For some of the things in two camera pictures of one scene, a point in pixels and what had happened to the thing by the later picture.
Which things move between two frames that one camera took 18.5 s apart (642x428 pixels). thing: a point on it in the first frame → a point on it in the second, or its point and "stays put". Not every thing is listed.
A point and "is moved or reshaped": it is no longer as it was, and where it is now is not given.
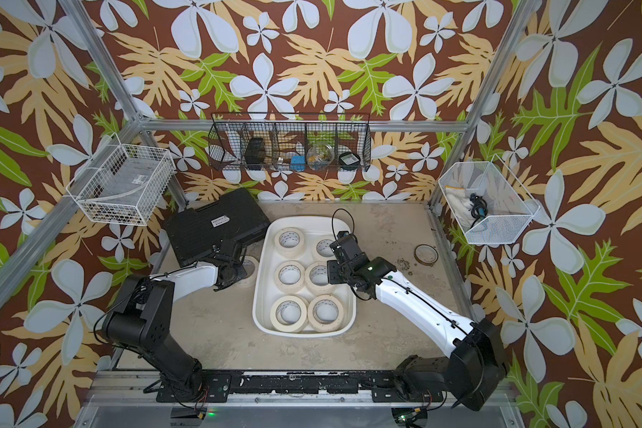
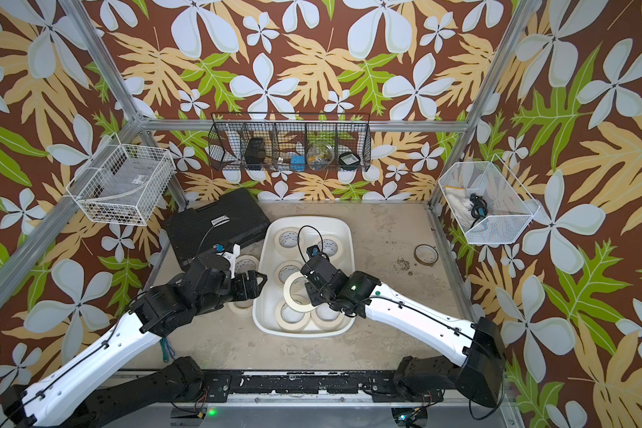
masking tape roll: x=322 y=249 stays put
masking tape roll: x=251 y=265 stays put
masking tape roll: x=316 y=278 is moved or reshaped
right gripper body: x=337 y=274 → x=317 y=297
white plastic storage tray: x=291 y=296 stays put
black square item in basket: x=349 y=160 stays put
